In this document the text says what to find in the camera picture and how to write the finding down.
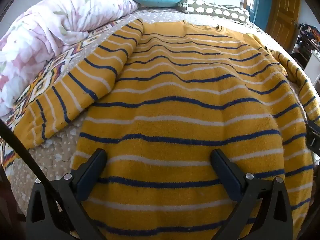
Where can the yellow striped sweater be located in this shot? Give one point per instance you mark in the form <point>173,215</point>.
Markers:
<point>175,92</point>

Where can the beige dotted quilted bedspread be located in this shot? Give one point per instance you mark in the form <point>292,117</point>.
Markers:
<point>56,152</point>

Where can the pink floral duvet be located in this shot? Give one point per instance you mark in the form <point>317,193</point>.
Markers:
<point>50,30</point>

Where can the wooden door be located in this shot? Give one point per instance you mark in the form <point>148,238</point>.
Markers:
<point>282,10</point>

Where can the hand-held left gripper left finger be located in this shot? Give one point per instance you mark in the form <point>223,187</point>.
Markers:
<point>87,180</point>

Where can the colourful zigzag patterned blanket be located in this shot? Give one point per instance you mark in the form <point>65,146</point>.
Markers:
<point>37,87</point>

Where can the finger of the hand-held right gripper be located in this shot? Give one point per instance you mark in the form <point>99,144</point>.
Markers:
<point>313,137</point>

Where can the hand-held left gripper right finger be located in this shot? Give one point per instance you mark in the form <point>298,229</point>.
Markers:
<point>226,177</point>

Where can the olive patterned pillow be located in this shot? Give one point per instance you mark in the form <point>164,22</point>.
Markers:
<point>217,11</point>

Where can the cluttered shelf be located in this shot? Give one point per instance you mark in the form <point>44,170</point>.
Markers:
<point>308,37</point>

